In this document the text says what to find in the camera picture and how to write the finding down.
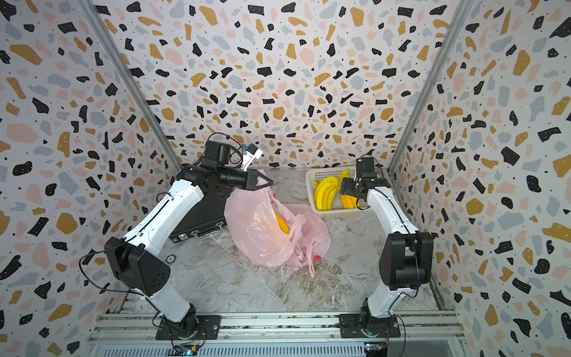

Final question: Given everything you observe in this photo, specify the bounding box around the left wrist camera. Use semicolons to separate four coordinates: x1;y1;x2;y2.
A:
241;144;263;171

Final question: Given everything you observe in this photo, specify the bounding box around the black flat case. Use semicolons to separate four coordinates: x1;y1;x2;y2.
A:
169;187;232;243

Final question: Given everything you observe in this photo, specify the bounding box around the aluminium front rail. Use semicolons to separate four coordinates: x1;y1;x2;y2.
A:
84;310;470;356

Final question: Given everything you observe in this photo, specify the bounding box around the yellow banana bunch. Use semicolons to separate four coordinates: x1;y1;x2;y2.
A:
314;170;359;211
275;214;290;234

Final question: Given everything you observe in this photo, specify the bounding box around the white plastic basket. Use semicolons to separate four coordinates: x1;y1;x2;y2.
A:
306;166;369;218

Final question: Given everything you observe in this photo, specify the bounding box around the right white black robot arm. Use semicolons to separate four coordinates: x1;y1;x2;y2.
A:
341;156;434;337

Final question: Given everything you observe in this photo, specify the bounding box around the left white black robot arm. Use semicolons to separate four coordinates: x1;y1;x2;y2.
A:
104;141;273;340

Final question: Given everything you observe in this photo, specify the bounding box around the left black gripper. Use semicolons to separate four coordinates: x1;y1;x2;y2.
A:
218;169;274;192

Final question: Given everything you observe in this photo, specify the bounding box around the pink plastic bag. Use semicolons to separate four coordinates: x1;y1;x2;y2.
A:
225;187;331;278

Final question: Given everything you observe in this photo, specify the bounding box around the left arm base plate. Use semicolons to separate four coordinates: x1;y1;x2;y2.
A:
156;313;222;343

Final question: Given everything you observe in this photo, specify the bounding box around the yellow banana bunch in basket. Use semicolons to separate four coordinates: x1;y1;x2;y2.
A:
314;170;359;211

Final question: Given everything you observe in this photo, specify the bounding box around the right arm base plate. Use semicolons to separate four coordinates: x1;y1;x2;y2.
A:
338;312;401;339

